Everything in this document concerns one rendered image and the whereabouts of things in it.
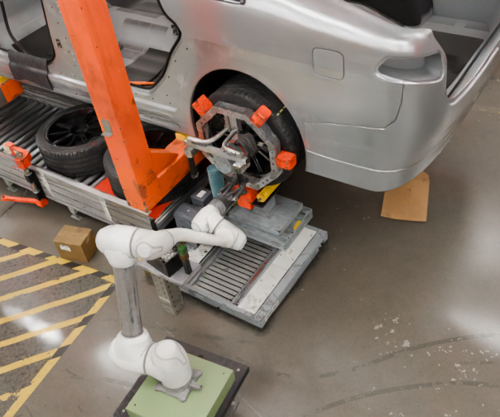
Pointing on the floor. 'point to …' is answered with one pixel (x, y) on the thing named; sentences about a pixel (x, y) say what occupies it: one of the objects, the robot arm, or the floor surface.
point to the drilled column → (168, 294)
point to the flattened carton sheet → (408, 200)
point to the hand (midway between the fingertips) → (241, 181)
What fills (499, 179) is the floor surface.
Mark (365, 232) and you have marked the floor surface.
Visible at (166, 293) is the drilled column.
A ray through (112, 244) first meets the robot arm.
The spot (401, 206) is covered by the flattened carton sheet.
